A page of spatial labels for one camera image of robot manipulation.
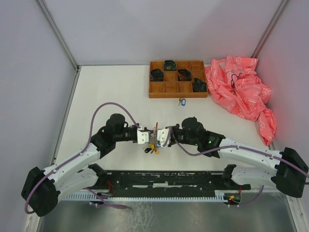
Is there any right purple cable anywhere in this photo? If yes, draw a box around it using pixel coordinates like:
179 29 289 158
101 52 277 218
163 127 309 208

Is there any wooden compartment tray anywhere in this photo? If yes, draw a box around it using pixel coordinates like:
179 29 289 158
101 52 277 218
148 60 208 99

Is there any black item compartment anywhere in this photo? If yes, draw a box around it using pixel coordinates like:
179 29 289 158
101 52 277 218
192 78 207 92
177 69 192 81
163 60 177 71
150 69 164 82

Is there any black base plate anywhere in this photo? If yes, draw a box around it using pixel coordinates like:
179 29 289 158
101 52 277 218
91 170 251 197

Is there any pink plastic bag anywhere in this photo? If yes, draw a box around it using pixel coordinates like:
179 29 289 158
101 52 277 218
205 55 277 146

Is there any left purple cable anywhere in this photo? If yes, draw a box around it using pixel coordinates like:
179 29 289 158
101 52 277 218
25 102 143 215

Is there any black item middle compartment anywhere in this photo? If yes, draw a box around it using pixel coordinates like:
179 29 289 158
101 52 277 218
177 69 192 81

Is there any purple cable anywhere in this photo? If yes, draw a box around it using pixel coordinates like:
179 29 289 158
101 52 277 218
25 102 143 215
163 127 309 208

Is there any black item left compartment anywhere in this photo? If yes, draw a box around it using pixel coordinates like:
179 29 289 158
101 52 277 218
150 69 164 82

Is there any key with blue tag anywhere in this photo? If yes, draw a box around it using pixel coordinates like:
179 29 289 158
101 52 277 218
179 98 186 106

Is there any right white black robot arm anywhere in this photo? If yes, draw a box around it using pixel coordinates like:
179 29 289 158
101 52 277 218
157 117 309 198

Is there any black item top compartment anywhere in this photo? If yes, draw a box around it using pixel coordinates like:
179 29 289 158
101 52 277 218
163 60 177 71

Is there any keyring bunch with red opener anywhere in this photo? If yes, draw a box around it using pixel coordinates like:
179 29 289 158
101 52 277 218
144 122 160 155

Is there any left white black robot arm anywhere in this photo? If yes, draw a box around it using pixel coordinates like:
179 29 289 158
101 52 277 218
21 114 153 217

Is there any white slotted cable duct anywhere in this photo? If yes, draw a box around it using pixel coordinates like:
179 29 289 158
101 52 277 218
64 190 237 203

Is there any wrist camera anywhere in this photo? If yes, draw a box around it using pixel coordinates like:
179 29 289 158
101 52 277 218
137 127 151 145
157 129 170 147

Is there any aluminium frame rail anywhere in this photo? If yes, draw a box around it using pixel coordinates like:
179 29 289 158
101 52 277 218
36 0 80 71

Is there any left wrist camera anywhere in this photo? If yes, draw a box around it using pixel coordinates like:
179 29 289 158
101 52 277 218
137 127 151 145

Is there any black item right compartment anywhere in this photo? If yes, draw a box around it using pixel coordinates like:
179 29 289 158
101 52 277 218
192 78 207 92

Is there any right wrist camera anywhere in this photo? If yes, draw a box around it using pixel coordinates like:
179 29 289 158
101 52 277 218
157 129 170 147

